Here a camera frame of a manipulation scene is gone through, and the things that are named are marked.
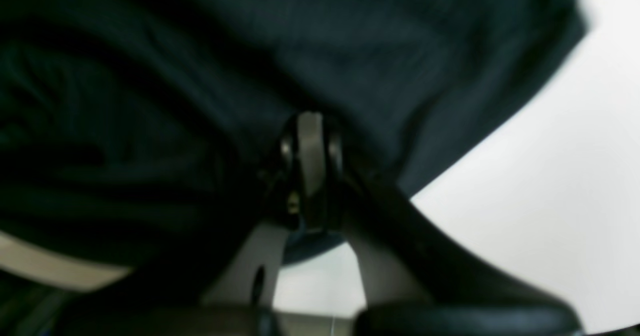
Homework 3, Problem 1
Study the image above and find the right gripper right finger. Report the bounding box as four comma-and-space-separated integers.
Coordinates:
327, 131, 583, 335

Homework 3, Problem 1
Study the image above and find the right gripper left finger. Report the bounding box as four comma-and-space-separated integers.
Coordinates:
55, 112, 326, 335

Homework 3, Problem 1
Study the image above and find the black t-shirt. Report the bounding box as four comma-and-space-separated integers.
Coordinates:
1, 0, 586, 265

